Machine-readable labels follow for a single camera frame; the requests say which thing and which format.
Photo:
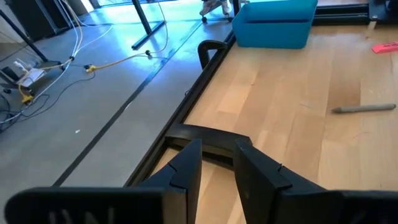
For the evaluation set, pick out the black desk leg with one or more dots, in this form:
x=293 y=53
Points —
x=146 y=25

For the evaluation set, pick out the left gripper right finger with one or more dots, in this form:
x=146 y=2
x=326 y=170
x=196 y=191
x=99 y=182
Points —
x=261 y=186

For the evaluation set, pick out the black aluminium table frame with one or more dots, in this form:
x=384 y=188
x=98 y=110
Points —
x=187 y=104

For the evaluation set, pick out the grey crayon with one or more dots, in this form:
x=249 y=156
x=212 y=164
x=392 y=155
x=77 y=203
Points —
x=363 y=108

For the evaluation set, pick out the person's shoe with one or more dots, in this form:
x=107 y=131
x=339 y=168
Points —
x=211 y=4

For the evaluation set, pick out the black bracket bar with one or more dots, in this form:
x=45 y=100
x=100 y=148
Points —
x=203 y=53

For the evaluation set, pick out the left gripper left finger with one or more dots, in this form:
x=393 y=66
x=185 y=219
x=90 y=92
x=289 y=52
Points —
x=183 y=174

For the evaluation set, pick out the pink eraser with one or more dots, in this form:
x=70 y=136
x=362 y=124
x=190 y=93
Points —
x=385 y=47

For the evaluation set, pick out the teal blue plastic bin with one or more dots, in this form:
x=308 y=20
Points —
x=273 y=31

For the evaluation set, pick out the black cabinet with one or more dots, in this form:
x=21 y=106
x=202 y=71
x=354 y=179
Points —
x=37 y=15

